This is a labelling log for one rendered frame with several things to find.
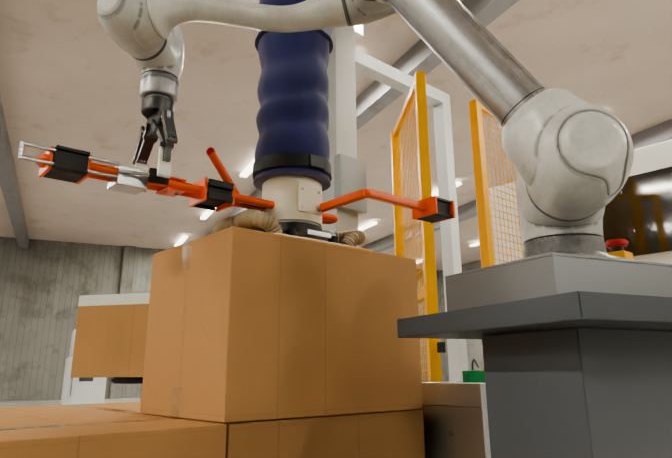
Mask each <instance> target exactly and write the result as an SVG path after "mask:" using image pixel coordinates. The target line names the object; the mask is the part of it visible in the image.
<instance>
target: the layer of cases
mask: <svg viewBox="0 0 672 458"><path fill-rule="evenodd" d="M140 408H141V402H126V403H124V402H121V403H97V404H73V405H49V406H25V407H2V408H0V458H425V442H424V420H423V410H422V409H416V410H401V411H387V412H373V413H359V414H345V415H331V416H317V417H303V418H289V419H275V420H260V421H246V422H232V423H220V422H211V421H202V420H193V419H184V418H175V417H166V416H157V415H148V414H141V413H140Z"/></svg>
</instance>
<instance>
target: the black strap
mask: <svg viewBox="0 0 672 458"><path fill-rule="evenodd" d="M280 167H301V168H308V169H314V170H318V171H321V172H323V173H325V174H326V175H328V176H329V179H330V182H331V180H332V165H331V164H330V163H329V162H328V161H327V160H326V159H325V158H324V157H320V156H317V155H313V154H307V153H297V152H284V153H275V154H270V155H266V156H263V157H261V158H259V159H257V160H256V161H255V162H254V163H253V177H252V178H253V180H254V179H255V176H256V175H257V174H259V173H260V172H262V171H265V170H269V169H273V168H280Z"/></svg>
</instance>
